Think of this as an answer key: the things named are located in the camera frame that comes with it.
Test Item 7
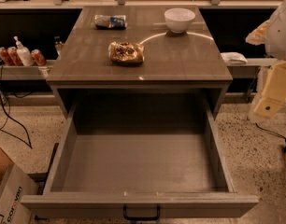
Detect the crushed orange gold can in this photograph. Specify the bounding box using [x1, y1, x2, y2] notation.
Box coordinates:
[108, 42, 145, 63]

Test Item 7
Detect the small glass bottle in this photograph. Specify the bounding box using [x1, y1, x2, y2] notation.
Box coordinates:
[54, 36, 64, 55]

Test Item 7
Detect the white pump bottle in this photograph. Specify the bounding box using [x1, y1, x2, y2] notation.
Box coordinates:
[14, 36, 34, 66]

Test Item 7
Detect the black drawer handle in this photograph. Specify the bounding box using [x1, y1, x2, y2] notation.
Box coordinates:
[122, 205, 161, 222]

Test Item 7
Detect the black floor cable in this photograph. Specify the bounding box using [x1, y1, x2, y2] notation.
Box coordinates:
[0, 82, 34, 150]

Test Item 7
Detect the open grey top drawer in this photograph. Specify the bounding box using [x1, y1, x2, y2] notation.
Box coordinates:
[21, 92, 258, 218]

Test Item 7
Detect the red soda can right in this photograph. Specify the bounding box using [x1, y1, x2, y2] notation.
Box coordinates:
[31, 49, 47, 66]

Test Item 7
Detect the red soda can middle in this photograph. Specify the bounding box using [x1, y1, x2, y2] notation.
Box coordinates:
[7, 47, 22, 66]

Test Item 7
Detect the white bowl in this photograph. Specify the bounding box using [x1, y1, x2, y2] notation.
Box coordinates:
[164, 7, 195, 33]

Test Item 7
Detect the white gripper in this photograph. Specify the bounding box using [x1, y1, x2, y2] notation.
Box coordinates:
[245, 0, 286, 122]

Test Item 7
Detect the folded white cloth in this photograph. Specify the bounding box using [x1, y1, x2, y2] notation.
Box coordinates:
[221, 52, 248, 64]

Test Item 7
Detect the cardboard box with print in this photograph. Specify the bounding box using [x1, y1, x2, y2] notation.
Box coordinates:
[0, 148, 38, 224]

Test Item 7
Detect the grey cabinet with top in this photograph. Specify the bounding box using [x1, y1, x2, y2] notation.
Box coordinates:
[47, 6, 232, 114]

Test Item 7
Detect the grey side shelf right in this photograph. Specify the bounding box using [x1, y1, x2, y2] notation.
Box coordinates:
[227, 58, 277, 78]

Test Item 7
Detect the grey side shelf left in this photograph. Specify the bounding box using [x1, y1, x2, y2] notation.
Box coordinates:
[0, 60, 54, 81]

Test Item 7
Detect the grey side shelf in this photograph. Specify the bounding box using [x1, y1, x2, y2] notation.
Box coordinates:
[0, 60, 54, 81]
[227, 58, 277, 78]

